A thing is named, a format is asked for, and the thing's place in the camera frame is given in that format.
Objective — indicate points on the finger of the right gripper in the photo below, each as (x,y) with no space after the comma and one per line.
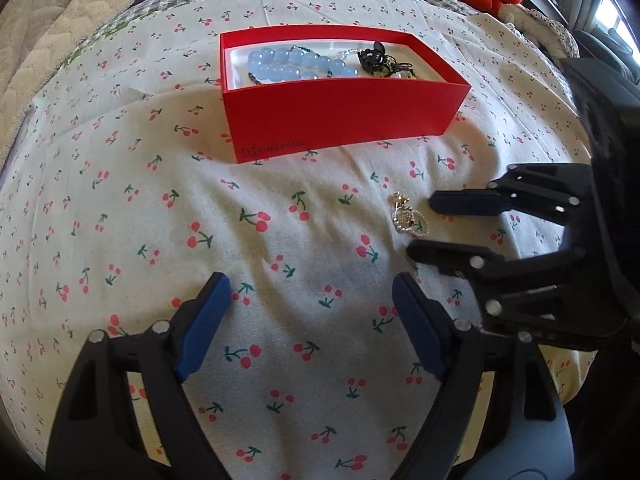
(471,202)
(472,262)

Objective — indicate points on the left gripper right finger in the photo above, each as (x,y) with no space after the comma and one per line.
(525,434)

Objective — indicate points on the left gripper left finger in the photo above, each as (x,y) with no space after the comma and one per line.
(95,424)

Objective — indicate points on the gold pearl ring earring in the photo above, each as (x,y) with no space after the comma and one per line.
(407,219)

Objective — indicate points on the green bead keychain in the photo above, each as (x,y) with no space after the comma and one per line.
(400,70)

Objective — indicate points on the black hair claw clip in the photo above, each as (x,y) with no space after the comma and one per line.
(374,60)

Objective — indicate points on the red cardboard box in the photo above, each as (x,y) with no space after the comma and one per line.
(268,119)

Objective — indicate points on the cherry print bed sheet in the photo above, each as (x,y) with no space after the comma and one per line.
(311,375)

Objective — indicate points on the beige quilted blanket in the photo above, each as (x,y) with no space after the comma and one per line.
(37,36)

